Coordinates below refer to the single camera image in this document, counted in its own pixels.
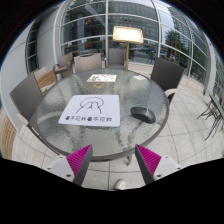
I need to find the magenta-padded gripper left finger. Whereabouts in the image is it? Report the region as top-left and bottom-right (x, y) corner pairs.
(46, 143), (94, 187)

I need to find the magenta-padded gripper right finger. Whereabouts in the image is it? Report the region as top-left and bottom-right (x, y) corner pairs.
(134, 143), (181, 186)

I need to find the black computer mouse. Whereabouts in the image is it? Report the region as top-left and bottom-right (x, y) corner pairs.
(130, 106), (157, 125)

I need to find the white mouse pad with drawing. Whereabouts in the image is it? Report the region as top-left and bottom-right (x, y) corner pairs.
(58, 94), (121, 128)

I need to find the brown wicker armchair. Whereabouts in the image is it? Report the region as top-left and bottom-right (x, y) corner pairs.
(8, 71), (44, 133)
(72, 52), (103, 74)
(150, 57), (186, 105)
(52, 51), (74, 80)
(105, 48), (128, 70)

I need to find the laminated picture menu card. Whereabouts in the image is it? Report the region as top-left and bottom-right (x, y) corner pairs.
(86, 73), (118, 83)

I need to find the dark metal folding table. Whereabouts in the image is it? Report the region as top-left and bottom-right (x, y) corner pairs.
(196, 93), (224, 142)

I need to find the gold framed menu stand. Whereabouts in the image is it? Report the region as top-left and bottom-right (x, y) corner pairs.
(111, 25), (145, 71)

